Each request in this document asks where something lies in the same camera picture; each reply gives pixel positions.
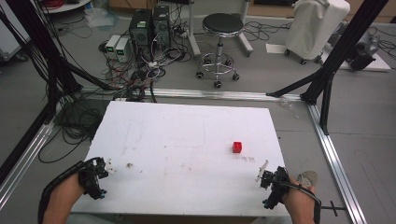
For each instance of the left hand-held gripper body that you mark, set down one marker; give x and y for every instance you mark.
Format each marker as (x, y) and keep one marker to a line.
(91, 179)

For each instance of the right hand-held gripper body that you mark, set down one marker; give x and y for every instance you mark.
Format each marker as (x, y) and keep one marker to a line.
(275, 186)

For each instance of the person's left hand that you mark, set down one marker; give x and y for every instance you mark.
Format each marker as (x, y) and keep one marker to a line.
(63, 199)

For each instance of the red toy block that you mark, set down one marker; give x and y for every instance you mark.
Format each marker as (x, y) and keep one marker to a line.
(237, 147)

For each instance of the white power supply unit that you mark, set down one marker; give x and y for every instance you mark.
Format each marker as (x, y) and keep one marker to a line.
(112, 43)
(123, 49)

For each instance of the white paper sheet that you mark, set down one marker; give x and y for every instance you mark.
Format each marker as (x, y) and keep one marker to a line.
(275, 48)

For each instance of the black computer tower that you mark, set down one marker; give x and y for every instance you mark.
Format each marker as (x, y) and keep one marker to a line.
(141, 31)
(162, 26)

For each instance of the white desk leg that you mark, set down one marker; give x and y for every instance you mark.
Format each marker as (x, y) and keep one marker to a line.
(193, 28)
(246, 31)

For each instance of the clear plastic bag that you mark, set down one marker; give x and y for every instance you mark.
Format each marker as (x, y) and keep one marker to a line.
(101, 17)

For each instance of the black round stool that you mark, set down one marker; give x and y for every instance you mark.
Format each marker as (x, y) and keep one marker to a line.
(222, 25)

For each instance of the white covered cart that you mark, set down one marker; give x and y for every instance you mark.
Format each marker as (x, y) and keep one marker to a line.
(314, 28)

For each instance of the black machine on board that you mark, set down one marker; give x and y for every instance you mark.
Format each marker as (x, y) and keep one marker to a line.
(362, 51)

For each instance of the white floor board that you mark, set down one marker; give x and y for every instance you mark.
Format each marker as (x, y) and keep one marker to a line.
(378, 63)

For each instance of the grey cabinet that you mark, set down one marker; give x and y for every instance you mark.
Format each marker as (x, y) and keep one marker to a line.
(11, 37)

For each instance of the round white table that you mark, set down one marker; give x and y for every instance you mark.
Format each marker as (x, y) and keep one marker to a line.
(65, 5)

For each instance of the aluminium floor frame rail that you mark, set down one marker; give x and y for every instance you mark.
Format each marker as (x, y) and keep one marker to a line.
(330, 149)

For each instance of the black frame post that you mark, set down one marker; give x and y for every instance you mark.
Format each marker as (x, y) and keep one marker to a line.
(339, 53)
(43, 46)

